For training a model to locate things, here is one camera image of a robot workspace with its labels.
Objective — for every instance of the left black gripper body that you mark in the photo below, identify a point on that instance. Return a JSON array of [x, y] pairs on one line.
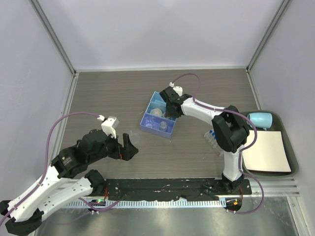
[[112, 148]]

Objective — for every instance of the glass beaker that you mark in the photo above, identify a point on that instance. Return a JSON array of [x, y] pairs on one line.
[[150, 122]]

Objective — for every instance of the light blue right bin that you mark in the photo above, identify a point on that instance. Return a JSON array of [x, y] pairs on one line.
[[156, 98]]

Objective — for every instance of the white ceramic bowl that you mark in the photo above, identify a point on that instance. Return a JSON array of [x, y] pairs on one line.
[[156, 112]]

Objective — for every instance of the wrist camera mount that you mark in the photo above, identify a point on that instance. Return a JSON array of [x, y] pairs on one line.
[[176, 89], [109, 125]]

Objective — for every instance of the white paper sheet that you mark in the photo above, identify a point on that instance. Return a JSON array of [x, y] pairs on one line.
[[267, 154]]

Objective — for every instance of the small glass bottle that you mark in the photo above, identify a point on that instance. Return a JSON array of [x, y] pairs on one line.
[[163, 126]]

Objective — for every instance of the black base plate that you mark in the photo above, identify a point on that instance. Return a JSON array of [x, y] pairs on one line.
[[167, 189]]

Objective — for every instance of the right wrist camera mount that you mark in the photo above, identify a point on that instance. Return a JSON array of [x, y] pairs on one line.
[[176, 89]]

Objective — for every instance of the purple-blue plastic bin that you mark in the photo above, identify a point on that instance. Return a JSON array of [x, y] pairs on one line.
[[156, 130]]

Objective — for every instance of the clear plastic tube rack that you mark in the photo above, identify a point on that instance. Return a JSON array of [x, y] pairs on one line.
[[213, 143]]

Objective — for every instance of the light blue bin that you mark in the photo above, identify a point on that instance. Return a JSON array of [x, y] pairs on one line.
[[163, 108], [156, 98]]

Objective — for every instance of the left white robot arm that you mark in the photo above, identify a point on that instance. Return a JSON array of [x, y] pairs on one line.
[[26, 213]]

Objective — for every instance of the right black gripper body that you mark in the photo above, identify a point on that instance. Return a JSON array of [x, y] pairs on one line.
[[170, 113]]

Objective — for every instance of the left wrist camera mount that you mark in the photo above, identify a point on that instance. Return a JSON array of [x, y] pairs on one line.
[[109, 125]]

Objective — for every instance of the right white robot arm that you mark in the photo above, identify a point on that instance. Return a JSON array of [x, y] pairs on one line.
[[228, 124]]

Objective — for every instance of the dark green tray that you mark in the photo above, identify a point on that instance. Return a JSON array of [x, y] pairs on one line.
[[279, 124]]

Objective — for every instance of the light blue middle bin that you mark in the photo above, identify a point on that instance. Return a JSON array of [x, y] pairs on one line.
[[163, 108]]

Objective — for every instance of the slotted cable duct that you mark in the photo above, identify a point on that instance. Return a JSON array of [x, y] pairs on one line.
[[181, 203]]

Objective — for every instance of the light blue mug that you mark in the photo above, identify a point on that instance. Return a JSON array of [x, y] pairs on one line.
[[261, 119]]

